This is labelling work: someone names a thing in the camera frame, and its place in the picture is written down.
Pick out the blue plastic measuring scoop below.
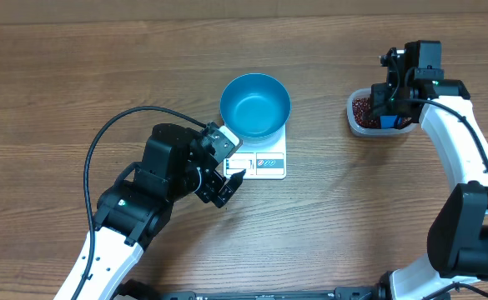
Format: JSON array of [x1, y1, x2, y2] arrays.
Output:
[[380, 115, 401, 129]]

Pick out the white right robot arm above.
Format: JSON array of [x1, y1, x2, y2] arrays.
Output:
[[365, 40, 488, 299]]

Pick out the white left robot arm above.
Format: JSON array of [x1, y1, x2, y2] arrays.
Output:
[[56, 122, 244, 299]]

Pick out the white digital kitchen scale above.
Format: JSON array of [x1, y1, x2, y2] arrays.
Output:
[[223, 126, 287, 180]]

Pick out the teal metal bowl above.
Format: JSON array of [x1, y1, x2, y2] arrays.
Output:
[[219, 73, 292, 140]]

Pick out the red adzuki beans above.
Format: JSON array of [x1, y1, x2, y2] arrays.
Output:
[[353, 97, 411, 129]]

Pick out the clear plastic container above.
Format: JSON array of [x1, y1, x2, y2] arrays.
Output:
[[346, 87, 418, 138]]

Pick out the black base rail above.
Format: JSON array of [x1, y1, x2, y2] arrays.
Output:
[[109, 278, 451, 300]]

